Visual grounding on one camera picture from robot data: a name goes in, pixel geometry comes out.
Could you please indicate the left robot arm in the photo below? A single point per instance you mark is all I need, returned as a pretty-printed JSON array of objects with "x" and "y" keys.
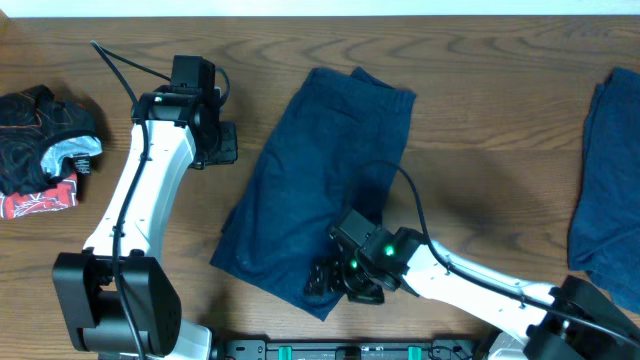
[{"x": 114, "y": 295}]

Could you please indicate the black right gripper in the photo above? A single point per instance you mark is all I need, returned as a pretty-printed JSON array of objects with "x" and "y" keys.
[{"x": 334, "y": 264}]

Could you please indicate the navy blue garment pile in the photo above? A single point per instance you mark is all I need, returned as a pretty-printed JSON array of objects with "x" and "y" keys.
[{"x": 604, "y": 232}]

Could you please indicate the red patterned folded garment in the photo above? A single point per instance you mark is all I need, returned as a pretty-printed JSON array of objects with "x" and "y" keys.
[{"x": 62, "y": 197}]

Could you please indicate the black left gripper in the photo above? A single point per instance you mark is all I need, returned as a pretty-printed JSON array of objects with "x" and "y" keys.
[{"x": 226, "y": 143}]

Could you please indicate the black patterned folded garment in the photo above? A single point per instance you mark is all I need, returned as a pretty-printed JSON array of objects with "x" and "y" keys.
[{"x": 42, "y": 139}]

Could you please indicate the navy blue shorts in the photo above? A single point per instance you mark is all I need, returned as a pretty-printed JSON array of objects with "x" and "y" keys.
[{"x": 336, "y": 145}]

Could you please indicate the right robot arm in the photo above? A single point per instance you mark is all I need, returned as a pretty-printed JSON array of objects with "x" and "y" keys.
[{"x": 571, "y": 321}]

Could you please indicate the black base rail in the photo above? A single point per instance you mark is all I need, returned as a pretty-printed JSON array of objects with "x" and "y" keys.
[{"x": 255, "y": 349}]

